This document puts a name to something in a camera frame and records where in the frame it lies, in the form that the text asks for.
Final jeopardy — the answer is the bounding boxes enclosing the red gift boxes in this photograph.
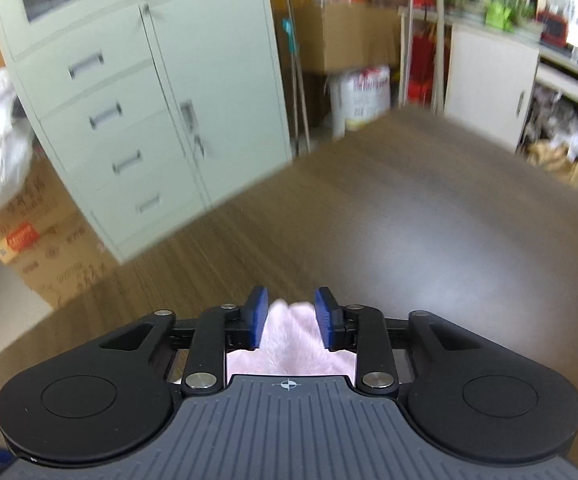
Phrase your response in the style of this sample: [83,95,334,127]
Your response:
[403,34,446,107]

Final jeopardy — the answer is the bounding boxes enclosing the printed cardboard box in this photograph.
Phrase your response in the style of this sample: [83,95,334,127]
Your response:
[0,157,121,311]

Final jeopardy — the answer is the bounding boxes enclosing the pile of plastic bags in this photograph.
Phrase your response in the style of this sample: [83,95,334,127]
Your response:
[519,84,578,183]

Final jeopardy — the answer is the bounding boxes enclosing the pink towel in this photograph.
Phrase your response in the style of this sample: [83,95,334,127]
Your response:
[226,300,358,379]

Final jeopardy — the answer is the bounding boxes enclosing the white printed sack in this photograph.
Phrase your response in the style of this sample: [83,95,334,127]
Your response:
[328,65,393,134]

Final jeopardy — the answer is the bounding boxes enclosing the large open cardboard box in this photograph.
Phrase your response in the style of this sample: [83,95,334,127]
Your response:
[296,2,403,75]

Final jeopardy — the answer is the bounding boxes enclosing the white cupboard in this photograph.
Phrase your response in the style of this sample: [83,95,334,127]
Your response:
[443,22,540,152]

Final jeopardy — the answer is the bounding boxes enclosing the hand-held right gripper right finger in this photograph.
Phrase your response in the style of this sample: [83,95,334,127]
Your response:
[315,287,484,399]

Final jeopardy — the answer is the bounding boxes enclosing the grey metal cabinet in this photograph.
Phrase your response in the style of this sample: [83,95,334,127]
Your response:
[0,0,296,264]

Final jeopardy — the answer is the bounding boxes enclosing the white pole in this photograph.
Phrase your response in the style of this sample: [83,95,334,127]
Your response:
[431,0,448,113]

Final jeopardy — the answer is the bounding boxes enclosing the green potted plant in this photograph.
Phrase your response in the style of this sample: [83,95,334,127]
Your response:
[483,0,536,32]

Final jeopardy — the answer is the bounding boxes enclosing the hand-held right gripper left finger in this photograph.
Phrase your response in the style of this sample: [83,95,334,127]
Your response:
[99,286,271,397]

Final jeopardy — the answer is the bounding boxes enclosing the mop with teal handle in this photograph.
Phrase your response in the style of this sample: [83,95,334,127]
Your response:
[281,0,314,157]

